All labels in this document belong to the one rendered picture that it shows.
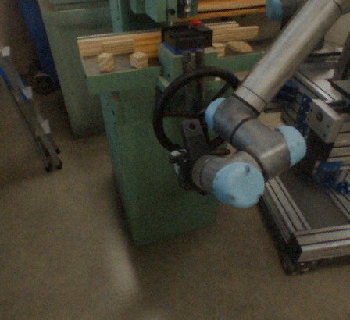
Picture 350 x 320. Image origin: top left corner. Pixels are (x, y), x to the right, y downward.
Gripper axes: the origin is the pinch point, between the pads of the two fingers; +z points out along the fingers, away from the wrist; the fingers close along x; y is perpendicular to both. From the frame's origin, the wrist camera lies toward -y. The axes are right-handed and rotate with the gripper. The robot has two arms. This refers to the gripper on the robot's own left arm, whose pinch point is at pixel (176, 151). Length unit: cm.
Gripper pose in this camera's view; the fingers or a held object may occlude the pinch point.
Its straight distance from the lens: 78.8
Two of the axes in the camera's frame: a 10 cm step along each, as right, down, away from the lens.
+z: -3.0, -1.1, 9.5
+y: 1.7, 9.7, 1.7
